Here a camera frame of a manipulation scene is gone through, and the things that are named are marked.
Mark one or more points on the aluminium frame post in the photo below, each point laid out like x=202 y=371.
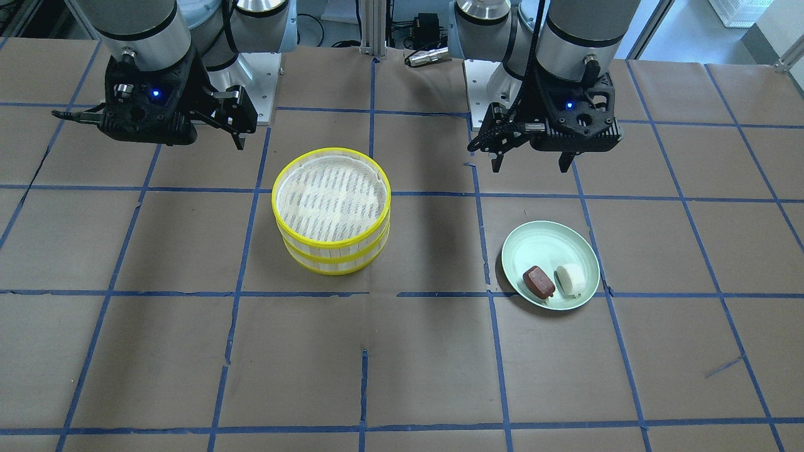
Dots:
x=373 y=20

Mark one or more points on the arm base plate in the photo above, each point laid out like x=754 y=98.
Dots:
x=483 y=86
x=263 y=75

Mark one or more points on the silver cylindrical connector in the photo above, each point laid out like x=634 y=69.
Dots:
x=421 y=58

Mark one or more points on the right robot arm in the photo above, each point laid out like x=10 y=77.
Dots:
x=157 y=34

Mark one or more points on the white bun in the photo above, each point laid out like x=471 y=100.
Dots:
x=571 y=278

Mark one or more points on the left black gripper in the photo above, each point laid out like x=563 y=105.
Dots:
x=526 y=100

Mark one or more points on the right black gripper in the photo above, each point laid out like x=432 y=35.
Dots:
x=196 y=94

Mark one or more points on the yellow steamer layer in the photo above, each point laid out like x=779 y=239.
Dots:
x=340 y=265
x=330 y=198

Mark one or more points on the light green plate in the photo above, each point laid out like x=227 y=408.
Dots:
x=548 y=244

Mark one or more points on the black power adapter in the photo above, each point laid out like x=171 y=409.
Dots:
x=426 y=27

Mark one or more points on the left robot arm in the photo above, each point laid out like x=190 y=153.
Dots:
x=573 y=41

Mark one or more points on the white plastic crate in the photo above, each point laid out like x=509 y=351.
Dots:
x=739 y=14

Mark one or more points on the brown bun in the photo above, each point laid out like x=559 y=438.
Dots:
x=538 y=283

